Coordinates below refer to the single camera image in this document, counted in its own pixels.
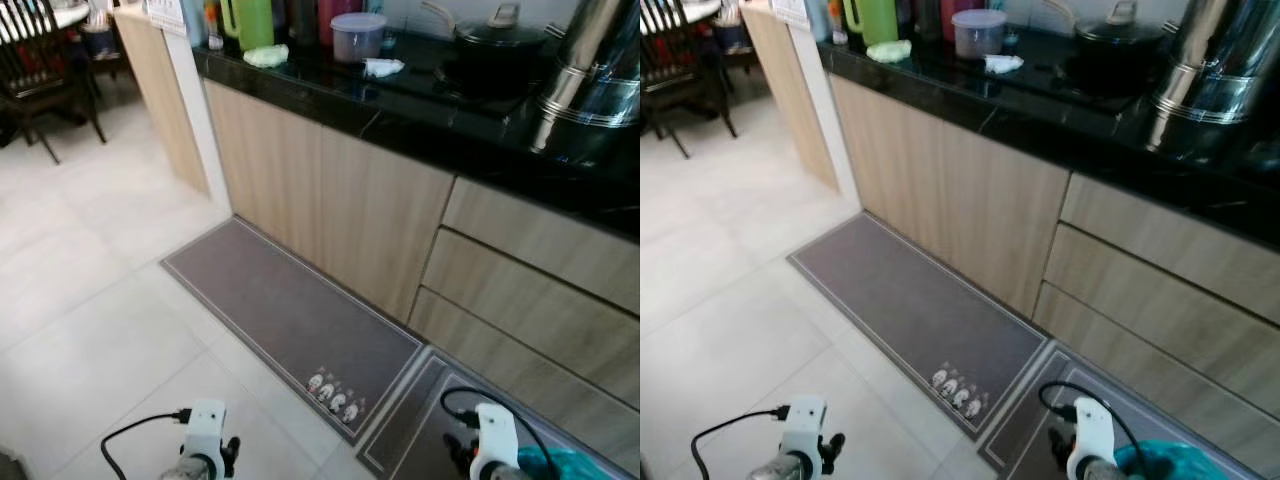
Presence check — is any wooden black top kitchen counter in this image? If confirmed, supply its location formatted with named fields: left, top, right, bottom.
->
left=112, top=5, right=641, bottom=476
left=742, top=3, right=1280, bottom=476

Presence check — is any wooden drawer front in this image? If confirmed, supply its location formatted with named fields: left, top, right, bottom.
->
left=1030, top=285, right=1280, bottom=476
left=408, top=290, right=641, bottom=471
left=440, top=177, right=641, bottom=313
left=1058, top=172, right=1280, bottom=326
left=418, top=228, right=641, bottom=406
left=1040, top=225, right=1280, bottom=416

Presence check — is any teal plastic bag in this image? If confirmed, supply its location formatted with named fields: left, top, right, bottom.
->
left=515, top=446, right=604, bottom=480
left=1113, top=440, right=1216, bottom=480

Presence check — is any grey cat print floor mat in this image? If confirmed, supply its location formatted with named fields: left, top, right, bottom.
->
left=787, top=212, right=1051, bottom=441
left=161, top=217, right=427, bottom=447

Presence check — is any black lidded pot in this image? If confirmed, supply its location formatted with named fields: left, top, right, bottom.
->
left=1060, top=0, right=1181, bottom=98
left=437, top=3, right=561, bottom=101

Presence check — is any tall stainless steel canister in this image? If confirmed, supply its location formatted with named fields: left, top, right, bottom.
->
left=1145, top=0, right=1280, bottom=161
left=528, top=0, right=641, bottom=166

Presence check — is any clear lidded plastic container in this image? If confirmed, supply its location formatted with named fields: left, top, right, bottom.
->
left=330, top=12, right=388, bottom=64
left=951, top=9, right=1008, bottom=60

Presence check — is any dark wooden chair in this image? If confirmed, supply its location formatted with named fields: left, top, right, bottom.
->
left=0, top=0, right=108, bottom=164
left=640, top=0, right=741, bottom=161

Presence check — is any green plastic jug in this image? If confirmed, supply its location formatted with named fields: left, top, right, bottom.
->
left=220, top=0, right=276, bottom=51
left=843, top=0, right=899, bottom=47

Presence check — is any white paper sheet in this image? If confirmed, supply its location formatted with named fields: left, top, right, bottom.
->
left=770, top=0, right=813, bottom=31
left=145, top=0, right=187, bottom=36

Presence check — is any maroon bottle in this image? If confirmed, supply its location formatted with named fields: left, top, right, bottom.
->
left=317, top=0, right=364, bottom=47
left=938, top=0, right=986, bottom=43

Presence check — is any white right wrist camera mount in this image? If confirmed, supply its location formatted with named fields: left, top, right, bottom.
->
left=1065, top=397, right=1116, bottom=480
left=470, top=403, right=522, bottom=480

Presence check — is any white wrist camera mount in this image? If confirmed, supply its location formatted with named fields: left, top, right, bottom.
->
left=182, top=399, right=229, bottom=467
left=470, top=403, right=522, bottom=480
left=780, top=395, right=828, bottom=466
left=1065, top=397, right=1116, bottom=480

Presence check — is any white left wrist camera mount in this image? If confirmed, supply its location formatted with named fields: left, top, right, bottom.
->
left=780, top=395, right=828, bottom=466
left=182, top=399, right=229, bottom=467

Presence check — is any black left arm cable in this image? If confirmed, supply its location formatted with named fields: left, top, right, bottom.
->
left=100, top=407, right=193, bottom=480
left=690, top=404, right=791, bottom=480

